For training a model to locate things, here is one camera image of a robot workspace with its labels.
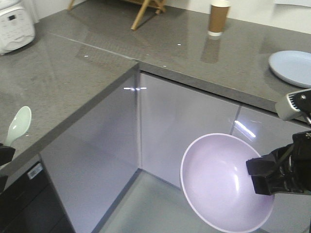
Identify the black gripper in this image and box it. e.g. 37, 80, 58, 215
246, 131, 311, 196

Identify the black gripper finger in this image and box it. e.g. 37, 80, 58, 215
0, 175, 8, 193
0, 143, 16, 166

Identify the mint green plastic spoon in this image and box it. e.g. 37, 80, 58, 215
3, 106, 32, 147

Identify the purple plastic bowl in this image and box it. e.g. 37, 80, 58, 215
180, 133, 275, 233

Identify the light blue plate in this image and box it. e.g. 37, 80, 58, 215
268, 50, 311, 88

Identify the brown paper cup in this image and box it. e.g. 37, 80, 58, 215
208, 0, 231, 36

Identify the black built-in dishwasher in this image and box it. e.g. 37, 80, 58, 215
0, 162, 74, 233

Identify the white rice cooker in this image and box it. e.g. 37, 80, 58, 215
0, 0, 35, 54

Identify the white paper sheet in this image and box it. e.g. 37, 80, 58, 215
274, 0, 311, 7

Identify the wooden folding stand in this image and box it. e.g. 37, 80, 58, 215
67, 0, 167, 31

